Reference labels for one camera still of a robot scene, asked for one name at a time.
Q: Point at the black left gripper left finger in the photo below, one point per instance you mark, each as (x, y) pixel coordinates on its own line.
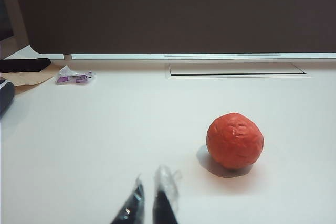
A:
(132, 203)

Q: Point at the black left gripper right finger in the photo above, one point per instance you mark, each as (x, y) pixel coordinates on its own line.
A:
(165, 200)

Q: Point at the orange wrinkled ball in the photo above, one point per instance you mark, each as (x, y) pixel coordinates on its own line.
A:
(235, 140)

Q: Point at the purple and clear plastic wrapper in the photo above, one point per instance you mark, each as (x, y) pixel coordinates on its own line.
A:
(74, 77)

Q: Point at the brown paper sheet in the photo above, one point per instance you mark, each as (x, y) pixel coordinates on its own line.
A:
(29, 78)

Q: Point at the dark rounded case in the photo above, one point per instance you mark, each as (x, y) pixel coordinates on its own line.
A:
(5, 96)

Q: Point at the grey desk divider panel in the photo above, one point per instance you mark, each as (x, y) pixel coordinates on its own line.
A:
(178, 11)

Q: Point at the white divider mounting bracket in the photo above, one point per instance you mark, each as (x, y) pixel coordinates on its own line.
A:
(67, 56)

